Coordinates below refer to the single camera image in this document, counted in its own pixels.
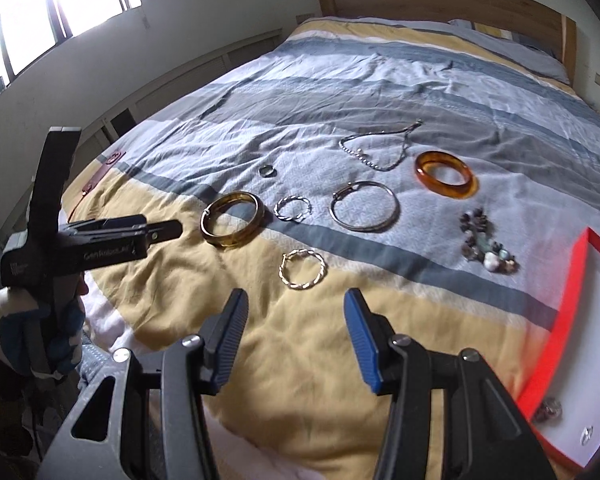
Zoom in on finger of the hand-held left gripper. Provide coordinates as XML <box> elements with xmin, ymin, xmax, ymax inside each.
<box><xmin>60</xmin><ymin>214</ymin><xmax>149</xmax><ymax>237</ymax></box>
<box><xmin>139</xmin><ymin>219</ymin><xmax>184</xmax><ymax>249</ymax></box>

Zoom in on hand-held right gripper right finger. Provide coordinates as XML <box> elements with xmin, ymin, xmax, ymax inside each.
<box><xmin>343</xmin><ymin>287</ymin><xmax>558</xmax><ymax>480</ymax></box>

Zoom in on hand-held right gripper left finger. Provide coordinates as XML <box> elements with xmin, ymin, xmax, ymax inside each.
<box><xmin>37</xmin><ymin>287</ymin><xmax>251</xmax><ymax>480</ymax></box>

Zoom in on thick amber resin bangle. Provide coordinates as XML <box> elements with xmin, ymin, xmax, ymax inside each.
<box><xmin>414</xmin><ymin>150</ymin><xmax>479</xmax><ymax>198</ymax></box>

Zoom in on silver chain necklace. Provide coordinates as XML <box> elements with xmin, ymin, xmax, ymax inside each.
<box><xmin>338</xmin><ymin>120</ymin><xmax>424</xmax><ymax>172</ymax></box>

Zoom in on red jewelry box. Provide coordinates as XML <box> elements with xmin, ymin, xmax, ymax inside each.
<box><xmin>515</xmin><ymin>226</ymin><xmax>600</xmax><ymax>473</ymax></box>

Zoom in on person's left hand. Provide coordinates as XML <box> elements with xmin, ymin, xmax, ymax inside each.
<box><xmin>0</xmin><ymin>280</ymin><xmax>88</xmax><ymax>382</ymax></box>

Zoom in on large twisted silver hoop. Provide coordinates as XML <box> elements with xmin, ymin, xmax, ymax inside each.
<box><xmin>278</xmin><ymin>248</ymin><xmax>327</xmax><ymax>291</ymax></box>

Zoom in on gold rimmed amber bangle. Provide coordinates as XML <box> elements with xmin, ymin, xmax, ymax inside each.
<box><xmin>200</xmin><ymin>191</ymin><xmax>266</xmax><ymax>249</ymax></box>

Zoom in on small twisted silver hoop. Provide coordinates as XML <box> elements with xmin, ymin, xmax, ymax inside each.
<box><xmin>274</xmin><ymin>195</ymin><xmax>312</xmax><ymax>223</ymax></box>

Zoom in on thin silver bangle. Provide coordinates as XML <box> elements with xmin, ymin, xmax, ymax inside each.
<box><xmin>329</xmin><ymin>181</ymin><xmax>401</xmax><ymax>232</ymax></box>

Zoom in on dark bead cluster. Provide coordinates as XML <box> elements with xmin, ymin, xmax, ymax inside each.
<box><xmin>532</xmin><ymin>397</ymin><xmax>563</xmax><ymax>423</ymax></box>

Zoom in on striped blue yellow blanket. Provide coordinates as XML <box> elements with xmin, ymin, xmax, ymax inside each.
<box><xmin>67</xmin><ymin>15</ymin><xmax>600</xmax><ymax>480</ymax></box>

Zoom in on window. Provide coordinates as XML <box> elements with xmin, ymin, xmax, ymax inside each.
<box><xmin>0</xmin><ymin>0</ymin><xmax>143</xmax><ymax>98</ymax></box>

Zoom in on grey pillow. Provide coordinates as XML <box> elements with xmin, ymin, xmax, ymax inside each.
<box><xmin>447</xmin><ymin>18</ymin><xmax>571</xmax><ymax>86</ymax></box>

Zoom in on wooden headboard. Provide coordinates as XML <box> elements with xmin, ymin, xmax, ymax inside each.
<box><xmin>314</xmin><ymin>0</ymin><xmax>578</xmax><ymax>86</ymax></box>

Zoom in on red-brown leather strap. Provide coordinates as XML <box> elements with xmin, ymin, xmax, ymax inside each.
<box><xmin>82</xmin><ymin>149</ymin><xmax>128</xmax><ymax>196</ymax></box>

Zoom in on mixed stone bead bracelet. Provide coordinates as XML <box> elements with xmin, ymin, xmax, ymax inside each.
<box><xmin>457</xmin><ymin>208</ymin><xmax>521</xmax><ymax>273</ymax></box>

